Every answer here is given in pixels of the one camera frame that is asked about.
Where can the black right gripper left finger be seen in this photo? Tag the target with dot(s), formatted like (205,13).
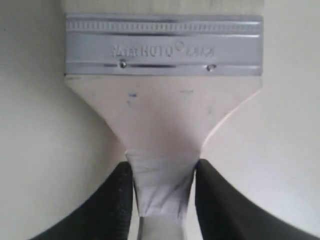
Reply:
(106,215)

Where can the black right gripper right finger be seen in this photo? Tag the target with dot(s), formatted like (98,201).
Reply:
(225,214)

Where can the wooden paint brush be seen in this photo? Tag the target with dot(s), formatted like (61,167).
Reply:
(164,75)

